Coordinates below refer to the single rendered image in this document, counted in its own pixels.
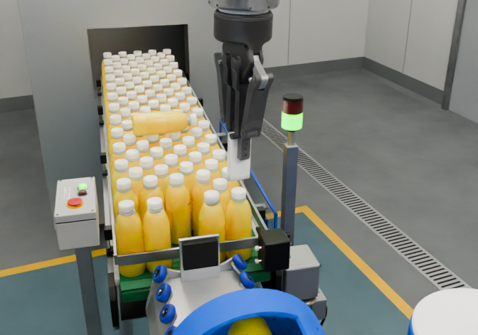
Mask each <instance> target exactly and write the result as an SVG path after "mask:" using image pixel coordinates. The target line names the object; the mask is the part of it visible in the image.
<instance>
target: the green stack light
mask: <svg viewBox="0 0 478 335"><path fill-rule="evenodd" d="M302 116H303V113H302V114H300V115H286V114H285V113H283V112H282V128H283V129H286V130H292V131H294V130H298V129H301V128H302Z"/></svg>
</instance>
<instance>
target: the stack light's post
mask: <svg viewBox="0 0 478 335"><path fill-rule="evenodd" d="M297 161H298V146H297V145H296V144H295V143H294V146H288V145H287V143H284V146H283V167H282V205H281V226H280V227H281V228H283V230H284V231H285V232H287V231H288V233H289V234H290V240H291V241H290V242H292V245H291V246H294V220H295V205H296V190H297ZM291 246H290V247H291Z"/></svg>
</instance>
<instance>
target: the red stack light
mask: <svg viewBox="0 0 478 335"><path fill-rule="evenodd" d="M303 102H304V100H302V101H300V102H287V101H284V100H283V99H282V112H283V113H285V114H286V115H300V114H302V113H303Z"/></svg>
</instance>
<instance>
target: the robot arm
mask: <svg viewBox="0 0 478 335"><path fill-rule="evenodd" d="M208 3H209V4H210V5H211V6H213V7H215V8H218V9H216V10H215V11H214V16H213V35H214V37H215V39H216V40H217V41H220V42H222V43H223V47H222V49H223V51H222V52H220V53H214V55H213V58H214V61H215V65H216V71H217V80H218V96H219V105H220V114H221V122H222V123H226V130H227V132H228V162H227V178H228V179H229V180H230V181H238V180H242V179H249V178H250V152H251V138H252V137H259V136H260V134H261V130H262V123H263V119H264V114H265V108H266V104H267V96H268V92H269V89H270V87H271V85H272V83H273V80H274V76H273V74H272V73H266V72H265V70H264V68H263V66H262V64H263V61H264V58H263V54H262V46H263V45H264V44H265V43H267V42H268V41H270V40H271V38H272V22H273V13H272V12H271V10H270V9H275V8H277V7H278V6H279V3H280V0H208Z"/></svg>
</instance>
